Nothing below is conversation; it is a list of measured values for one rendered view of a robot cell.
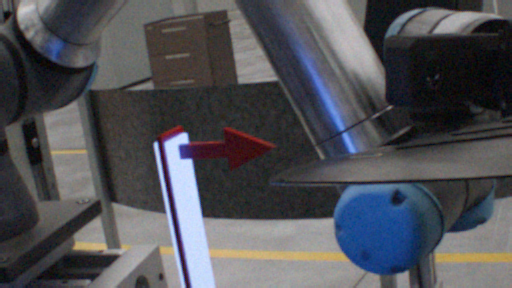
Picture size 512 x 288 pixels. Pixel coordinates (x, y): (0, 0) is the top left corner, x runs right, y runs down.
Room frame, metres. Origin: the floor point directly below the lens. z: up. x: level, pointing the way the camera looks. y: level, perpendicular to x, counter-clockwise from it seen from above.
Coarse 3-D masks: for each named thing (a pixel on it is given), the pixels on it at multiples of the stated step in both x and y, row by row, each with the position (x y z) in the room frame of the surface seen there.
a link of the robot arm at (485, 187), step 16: (416, 112) 0.68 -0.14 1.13; (448, 112) 0.70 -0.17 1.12; (464, 112) 0.66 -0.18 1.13; (480, 112) 0.67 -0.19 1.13; (416, 128) 0.68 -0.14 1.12; (432, 128) 0.67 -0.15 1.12; (448, 128) 0.66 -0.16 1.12; (480, 192) 0.66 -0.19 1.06; (464, 208) 0.62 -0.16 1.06; (480, 208) 0.66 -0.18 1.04; (464, 224) 0.66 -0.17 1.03; (480, 224) 0.67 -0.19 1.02
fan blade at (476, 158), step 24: (504, 120) 0.39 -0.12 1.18; (408, 144) 0.39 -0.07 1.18; (432, 144) 0.37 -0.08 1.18; (456, 144) 0.36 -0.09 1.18; (480, 144) 0.35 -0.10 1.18; (504, 144) 0.34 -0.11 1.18; (312, 168) 0.35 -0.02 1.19; (336, 168) 0.34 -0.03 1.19; (360, 168) 0.34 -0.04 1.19; (384, 168) 0.33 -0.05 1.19; (408, 168) 0.32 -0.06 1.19; (432, 168) 0.32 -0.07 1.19; (456, 168) 0.31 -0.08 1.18; (480, 168) 0.31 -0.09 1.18; (504, 168) 0.30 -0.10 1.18
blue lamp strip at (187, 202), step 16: (176, 144) 0.45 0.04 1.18; (176, 160) 0.45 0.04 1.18; (176, 176) 0.44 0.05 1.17; (192, 176) 0.46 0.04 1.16; (176, 192) 0.44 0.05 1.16; (192, 192) 0.46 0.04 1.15; (192, 208) 0.45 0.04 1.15; (192, 224) 0.45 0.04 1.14; (192, 240) 0.45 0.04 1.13; (192, 256) 0.45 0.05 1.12; (208, 256) 0.46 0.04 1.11; (192, 272) 0.44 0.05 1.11; (208, 272) 0.46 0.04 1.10
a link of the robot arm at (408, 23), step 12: (408, 12) 0.74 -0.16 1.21; (420, 12) 0.71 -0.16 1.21; (432, 12) 0.69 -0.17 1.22; (444, 12) 0.67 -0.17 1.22; (456, 12) 0.66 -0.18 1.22; (396, 24) 0.73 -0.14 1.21; (408, 24) 0.70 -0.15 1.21; (420, 24) 0.68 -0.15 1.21; (432, 24) 0.66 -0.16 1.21; (384, 48) 0.74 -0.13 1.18; (408, 108) 0.69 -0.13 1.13; (420, 108) 0.68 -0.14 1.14; (432, 108) 0.67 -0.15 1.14; (444, 108) 0.66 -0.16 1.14; (456, 108) 0.66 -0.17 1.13; (468, 108) 0.66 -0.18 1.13
